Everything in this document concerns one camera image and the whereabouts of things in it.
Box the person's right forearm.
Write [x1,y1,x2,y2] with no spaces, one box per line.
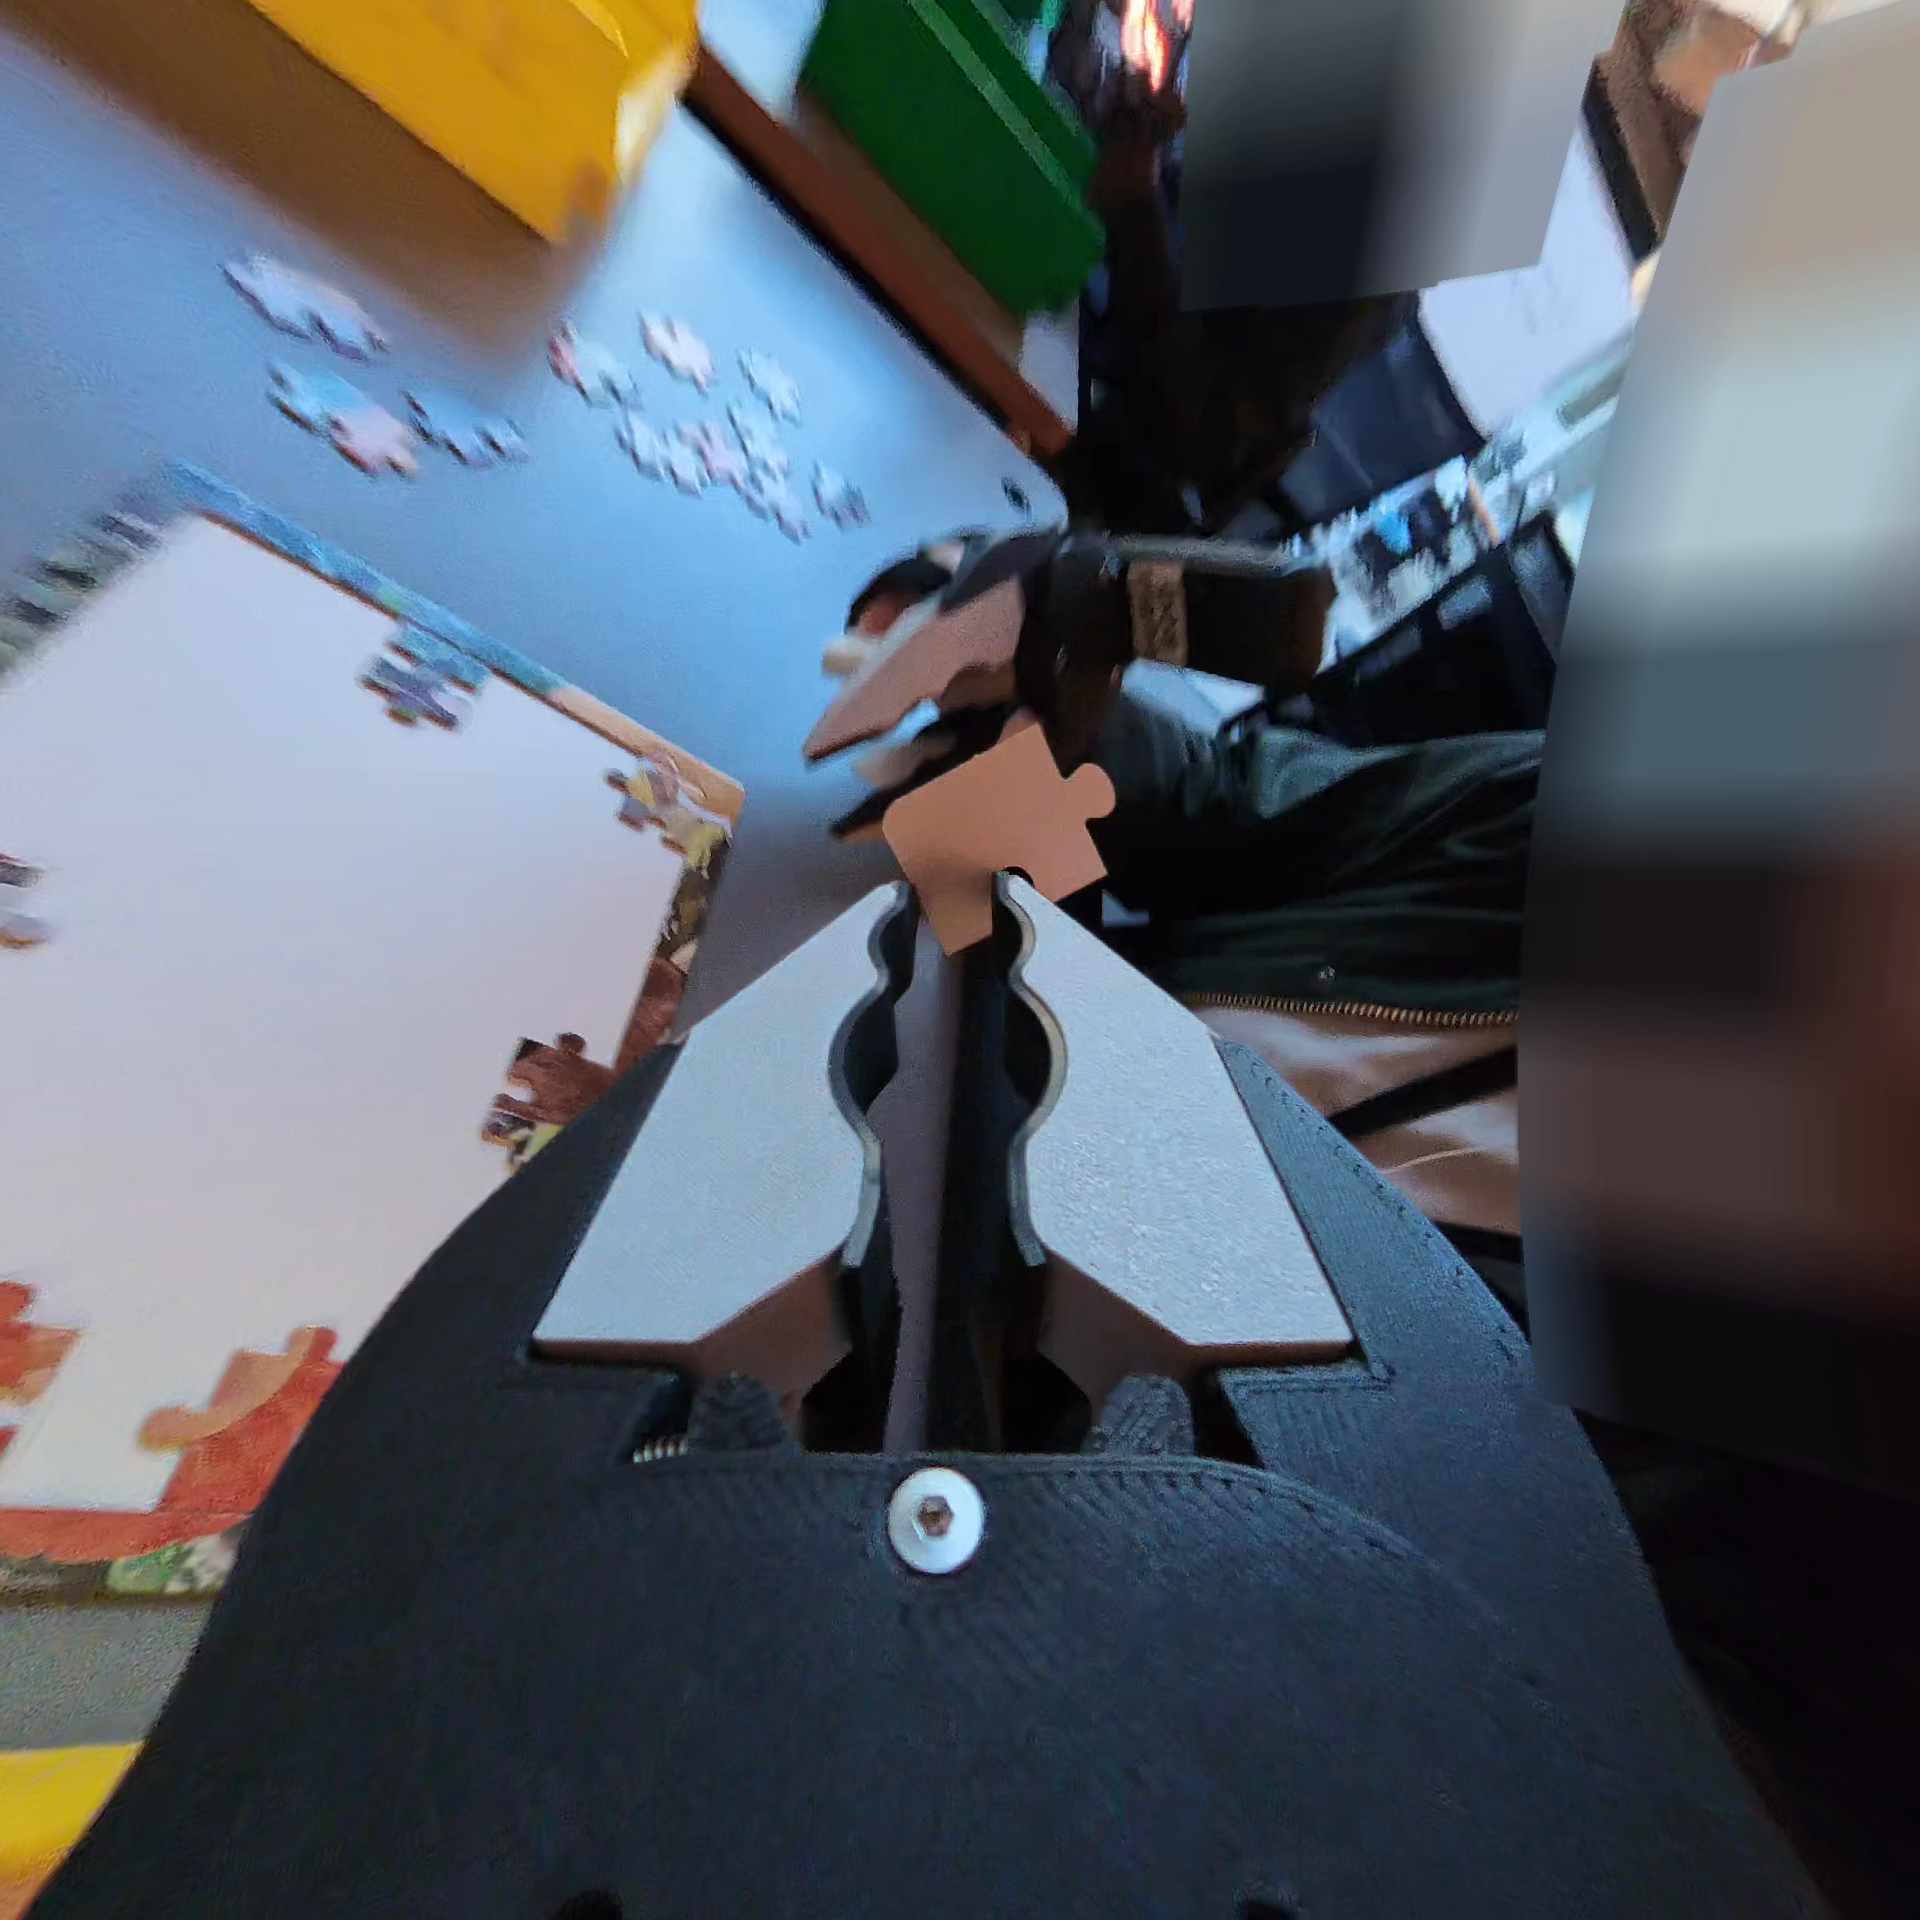
[1102,674,1548,903]

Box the person's dark jacket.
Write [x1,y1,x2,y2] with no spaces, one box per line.
[1141,839,1532,1039]

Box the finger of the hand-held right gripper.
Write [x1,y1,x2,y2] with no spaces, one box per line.
[829,727,991,842]
[802,600,1028,768]

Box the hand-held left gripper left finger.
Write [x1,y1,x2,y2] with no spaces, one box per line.
[532,882,922,1454]

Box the red tan puzzle piece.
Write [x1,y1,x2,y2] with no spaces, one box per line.
[141,1329,345,1509]

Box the orange blue puzzle piece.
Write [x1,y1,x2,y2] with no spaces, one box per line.
[609,751,737,877]

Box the cluster of loose puzzle pieces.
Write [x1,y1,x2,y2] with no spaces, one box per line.
[546,312,875,545]

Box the green plastic bin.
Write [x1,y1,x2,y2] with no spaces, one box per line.
[802,0,1105,310]

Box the black strap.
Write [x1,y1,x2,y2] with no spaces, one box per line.
[1327,1048,1519,1143]

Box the blue purple puzzle piece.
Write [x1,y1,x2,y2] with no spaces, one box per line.
[358,631,489,731]

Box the pale blue puzzle piece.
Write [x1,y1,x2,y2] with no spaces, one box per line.
[223,256,389,361]

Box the dark blue puzzle piece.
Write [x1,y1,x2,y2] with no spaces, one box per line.
[405,394,530,466]

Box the jigsaw puzzle board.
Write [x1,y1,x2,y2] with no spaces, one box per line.
[0,457,751,1601]

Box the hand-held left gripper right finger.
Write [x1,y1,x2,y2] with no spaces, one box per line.
[989,874,1356,1454]

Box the blue pink puzzle piece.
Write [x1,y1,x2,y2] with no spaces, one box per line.
[268,360,423,481]

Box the blank-backed puzzle piece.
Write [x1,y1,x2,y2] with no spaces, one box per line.
[883,720,1119,959]

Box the person's brown shirt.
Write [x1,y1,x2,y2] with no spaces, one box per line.
[1181,990,1524,1239]

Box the yellow plastic bin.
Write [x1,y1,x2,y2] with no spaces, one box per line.
[246,0,700,243]
[0,1739,147,1920]

